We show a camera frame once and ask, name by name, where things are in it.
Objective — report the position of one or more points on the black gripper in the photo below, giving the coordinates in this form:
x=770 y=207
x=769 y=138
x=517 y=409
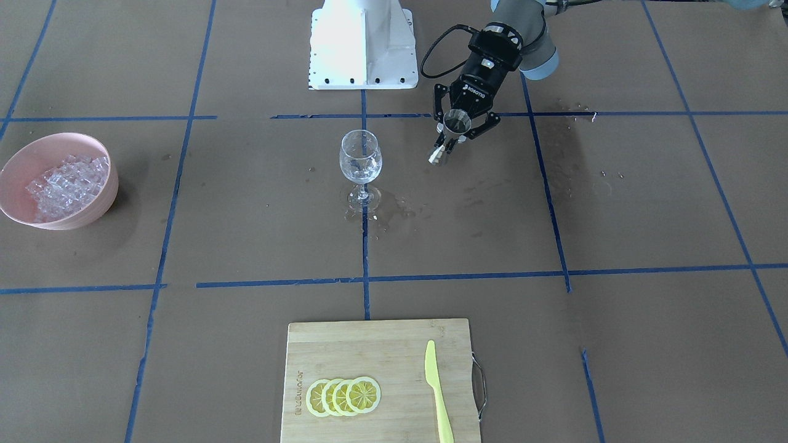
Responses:
x=479 y=79

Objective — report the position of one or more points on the steel double jigger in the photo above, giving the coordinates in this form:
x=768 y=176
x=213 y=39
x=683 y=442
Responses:
x=451 y=127

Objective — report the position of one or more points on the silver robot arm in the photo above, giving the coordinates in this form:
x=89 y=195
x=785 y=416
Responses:
x=529 y=18

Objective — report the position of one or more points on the clear wine glass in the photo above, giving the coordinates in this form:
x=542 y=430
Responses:
x=360 y=160

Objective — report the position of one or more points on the pink bowl of ice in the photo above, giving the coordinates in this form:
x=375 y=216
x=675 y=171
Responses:
x=59 y=182

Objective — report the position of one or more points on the yellow plastic knife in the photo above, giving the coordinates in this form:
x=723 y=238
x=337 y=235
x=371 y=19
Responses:
x=432 y=378

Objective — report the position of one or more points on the yellow lemon slice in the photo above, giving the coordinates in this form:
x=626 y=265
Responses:
x=315 y=398
x=339 y=398
x=327 y=397
x=363 y=395

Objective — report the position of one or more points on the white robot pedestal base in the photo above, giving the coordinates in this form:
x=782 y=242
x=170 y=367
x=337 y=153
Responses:
x=362 y=45

